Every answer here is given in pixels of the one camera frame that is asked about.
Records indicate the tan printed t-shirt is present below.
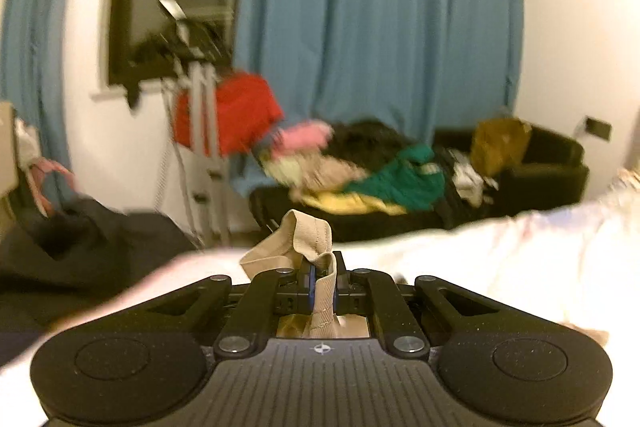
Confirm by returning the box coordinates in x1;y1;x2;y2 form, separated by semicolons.
240;209;372;340

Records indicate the pink cloth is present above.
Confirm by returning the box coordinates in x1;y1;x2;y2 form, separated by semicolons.
271;120;334;158

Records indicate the pink clothes hanger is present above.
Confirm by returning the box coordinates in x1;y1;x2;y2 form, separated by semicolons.
27;158;77;219

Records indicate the black sofa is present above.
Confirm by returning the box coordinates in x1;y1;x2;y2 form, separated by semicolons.
249;124;591;244

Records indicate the narrow blue curtain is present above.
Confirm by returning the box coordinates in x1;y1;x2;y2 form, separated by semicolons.
0;0;98;212

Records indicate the brown paper bag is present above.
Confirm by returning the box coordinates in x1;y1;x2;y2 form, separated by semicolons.
470;117;533;178

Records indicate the garment steamer stand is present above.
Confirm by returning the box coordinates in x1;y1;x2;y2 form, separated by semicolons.
156;0;233;250

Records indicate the pastel bed sheet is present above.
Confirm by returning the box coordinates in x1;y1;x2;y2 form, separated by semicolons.
0;167;640;427

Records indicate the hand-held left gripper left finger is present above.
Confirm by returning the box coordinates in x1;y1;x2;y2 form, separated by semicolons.
135;263;315;355

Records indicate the green cloth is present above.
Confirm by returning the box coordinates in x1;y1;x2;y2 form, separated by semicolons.
345;144;447;212

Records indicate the beige cloth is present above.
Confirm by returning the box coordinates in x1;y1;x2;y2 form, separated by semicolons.
289;156;368;194

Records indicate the white cloth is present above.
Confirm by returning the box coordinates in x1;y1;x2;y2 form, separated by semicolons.
447;151;501;208

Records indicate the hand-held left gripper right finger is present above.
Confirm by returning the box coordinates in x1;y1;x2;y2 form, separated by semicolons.
334;252;506;356

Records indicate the wide blue curtain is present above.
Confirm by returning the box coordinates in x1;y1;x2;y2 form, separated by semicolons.
234;0;526;145

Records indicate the red shirt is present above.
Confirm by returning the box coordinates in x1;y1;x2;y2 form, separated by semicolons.
172;71;284;158

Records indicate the dark blanket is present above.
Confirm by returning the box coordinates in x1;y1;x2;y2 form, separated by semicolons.
0;197;203;370

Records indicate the yellow cloth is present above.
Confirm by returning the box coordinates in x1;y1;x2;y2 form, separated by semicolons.
300;191;407;217

